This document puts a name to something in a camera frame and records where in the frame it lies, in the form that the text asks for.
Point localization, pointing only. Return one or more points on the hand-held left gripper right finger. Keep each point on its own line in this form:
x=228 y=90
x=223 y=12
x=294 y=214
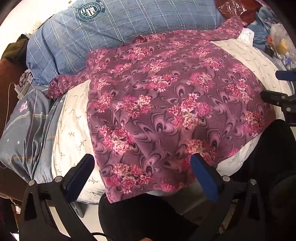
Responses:
x=204 y=178

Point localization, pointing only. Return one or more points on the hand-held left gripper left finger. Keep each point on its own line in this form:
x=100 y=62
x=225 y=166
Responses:
x=78 y=178

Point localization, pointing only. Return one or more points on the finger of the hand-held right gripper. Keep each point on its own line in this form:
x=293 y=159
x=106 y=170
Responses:
x=275 y=97
x=286 y=75

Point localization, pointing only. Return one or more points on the purple floral shirt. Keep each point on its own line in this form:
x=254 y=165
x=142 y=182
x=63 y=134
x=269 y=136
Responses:
x=166 y=97

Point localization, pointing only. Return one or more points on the clear plastic bag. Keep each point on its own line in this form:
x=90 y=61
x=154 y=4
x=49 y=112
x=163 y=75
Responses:
x=281 y=42

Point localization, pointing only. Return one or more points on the person's right leg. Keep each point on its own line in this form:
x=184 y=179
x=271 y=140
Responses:
x=275 y=162

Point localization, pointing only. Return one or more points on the cream leaf-print bed sheet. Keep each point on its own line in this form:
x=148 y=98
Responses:
x=71 y=129

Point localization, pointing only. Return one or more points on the blue denim cloth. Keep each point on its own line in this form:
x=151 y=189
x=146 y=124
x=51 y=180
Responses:
x=260 y=30

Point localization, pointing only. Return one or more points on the white paper tag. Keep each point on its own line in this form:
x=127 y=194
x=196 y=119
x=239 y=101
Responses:
x=248 y=34

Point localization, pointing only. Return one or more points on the grey star pillow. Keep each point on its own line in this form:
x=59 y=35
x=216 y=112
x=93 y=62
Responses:
x=25 y=139

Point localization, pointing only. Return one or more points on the red-brown patterned cloth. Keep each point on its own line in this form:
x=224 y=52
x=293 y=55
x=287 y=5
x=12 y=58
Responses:
x=233 y=10

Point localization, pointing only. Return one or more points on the brown wooden headboard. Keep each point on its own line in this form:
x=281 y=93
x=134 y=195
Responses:
x=8 y=92

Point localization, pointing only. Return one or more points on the crumpled grey cloth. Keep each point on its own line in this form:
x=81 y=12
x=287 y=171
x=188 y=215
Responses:
x=26 y=77

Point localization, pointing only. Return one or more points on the blue plaid quilt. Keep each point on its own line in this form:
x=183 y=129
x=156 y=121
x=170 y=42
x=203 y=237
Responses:
x=97 y=39

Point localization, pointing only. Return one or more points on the dark green cloth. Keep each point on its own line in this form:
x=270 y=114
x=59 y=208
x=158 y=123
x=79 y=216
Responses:
x=15 y=47

